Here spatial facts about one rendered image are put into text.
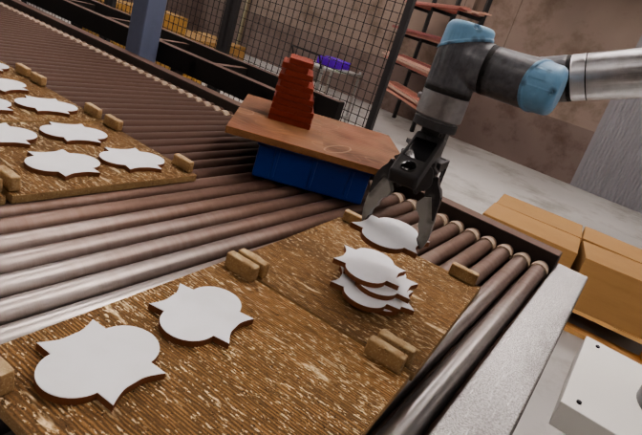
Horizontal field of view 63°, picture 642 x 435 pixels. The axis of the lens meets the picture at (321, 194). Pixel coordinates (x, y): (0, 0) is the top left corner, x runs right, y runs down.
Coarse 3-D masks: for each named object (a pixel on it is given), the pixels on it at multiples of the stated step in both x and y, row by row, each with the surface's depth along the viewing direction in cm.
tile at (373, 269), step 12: (348, 252) 95; (360, 252) 97; (372, 252) 98; (336, 264) 91; (348, 264) 90; (360, 264) 92; (372, 264) 93; (384, 264) 95; (348, 276) 88; (360, 276) 87; (372, 276) 89; (384, 276) 90; (396, 276) 92; (396, 288) 89
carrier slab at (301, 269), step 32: (288, 256) 96; (320, 256) 100; (288, 288) 85; (320, 288) 88; (448, 288) 104; (480, 288) 109; (352, 320) 82; (384, 320) 85; (416, 320) 88; (448, 320) 91; (416, 352) 79
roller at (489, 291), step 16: (512, 256) 142; (528, 256) 143; (496, 272) 126; (512, 272) 128; (496, 288) 116; (480, 304) 105; (464, 320) 97; (448, 336) 90; (400, 400) 74; (384, 416) 69; (368, 432) 65
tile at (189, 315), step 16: (208, 288) 76; (160, 304) 69; (176, 304) 70; (192, 304) 71; (208, 304) 72; (224, 304) 74; (240, 304) 75; (160, 320) 66; (176, 320) 67; (192, 320) 68; (208, 320) 69; (224, 320) 70; (240, 320) 71; (176, 336) 64; (192, 336) 65; (208, 336) 66; (224, 336) 67
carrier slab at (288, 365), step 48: (192, 288) 77; (240, 288) 81; (48, 336) 59; (240, 336) 70; (288, 336) 73; (336, 336) 76; (144, 384) 57; (192, 384) 59; (240, 384) 61; (288, 384) 64; (336, 384) 66; (384, 384) 69; (48, 432) 48; (96, 432) 50; (144, 432) 51; (192, 432) 53; (240, 432) 55; (288, 432) 57; (336, 432) 59
